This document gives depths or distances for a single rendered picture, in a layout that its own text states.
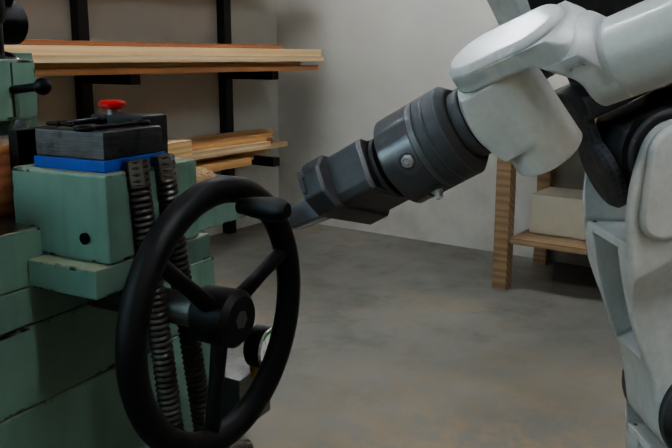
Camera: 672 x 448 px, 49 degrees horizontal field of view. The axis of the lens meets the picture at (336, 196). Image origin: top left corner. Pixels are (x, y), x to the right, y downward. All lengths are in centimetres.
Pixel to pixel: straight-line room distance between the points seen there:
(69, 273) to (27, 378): 13
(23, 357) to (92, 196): 19
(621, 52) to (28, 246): 59
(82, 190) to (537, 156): 43
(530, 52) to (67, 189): 46
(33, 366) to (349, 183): 39
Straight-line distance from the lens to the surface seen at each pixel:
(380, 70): 449
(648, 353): 104
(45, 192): 81
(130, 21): 413
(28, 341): 84
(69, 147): 79
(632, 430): 121
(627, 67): 59
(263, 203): 73
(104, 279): 76
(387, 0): 448
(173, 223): 68
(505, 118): 64
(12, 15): 116
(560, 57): 60
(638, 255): 96
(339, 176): 69
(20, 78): 95
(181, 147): 122
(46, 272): 80
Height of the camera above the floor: 107
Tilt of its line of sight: 11 degrees down
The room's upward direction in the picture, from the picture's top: straight up
